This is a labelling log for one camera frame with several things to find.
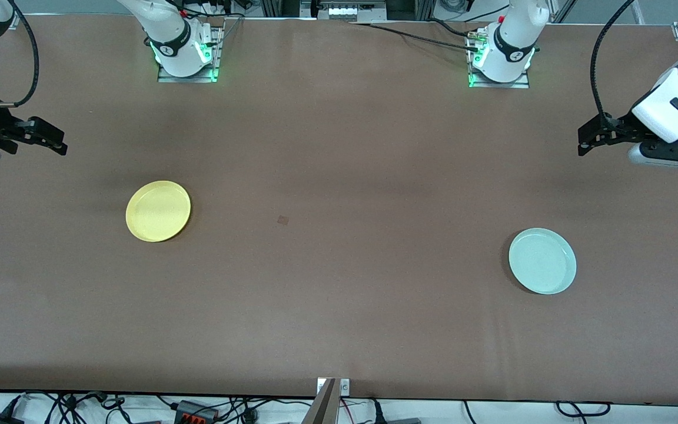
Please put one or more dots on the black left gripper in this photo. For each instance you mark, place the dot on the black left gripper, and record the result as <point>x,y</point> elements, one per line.
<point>622,128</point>

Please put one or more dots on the pale green plastic plate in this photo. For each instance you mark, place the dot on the pale green plastic plate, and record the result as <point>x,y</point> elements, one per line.
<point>542,262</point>

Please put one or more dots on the yellow plastic plate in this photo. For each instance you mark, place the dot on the yellow plastic plate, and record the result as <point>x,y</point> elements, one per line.
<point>158,212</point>

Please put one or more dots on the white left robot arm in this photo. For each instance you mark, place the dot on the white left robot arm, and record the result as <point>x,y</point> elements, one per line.
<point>512,53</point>

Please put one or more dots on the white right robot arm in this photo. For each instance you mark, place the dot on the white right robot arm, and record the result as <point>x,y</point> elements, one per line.
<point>174,35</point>

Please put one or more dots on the white device with sockets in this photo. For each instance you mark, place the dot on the white device with sockets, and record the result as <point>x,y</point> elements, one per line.
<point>351,12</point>

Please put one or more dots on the black box with red switches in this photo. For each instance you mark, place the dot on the black box with red switches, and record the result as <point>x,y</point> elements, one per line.
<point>196,410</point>

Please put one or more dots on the small metal edge bracket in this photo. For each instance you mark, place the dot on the small metal edge bracket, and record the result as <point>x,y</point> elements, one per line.
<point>345,387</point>

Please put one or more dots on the grey brown camera post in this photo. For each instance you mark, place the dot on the grey brown camera post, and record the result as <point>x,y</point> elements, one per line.
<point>322,406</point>

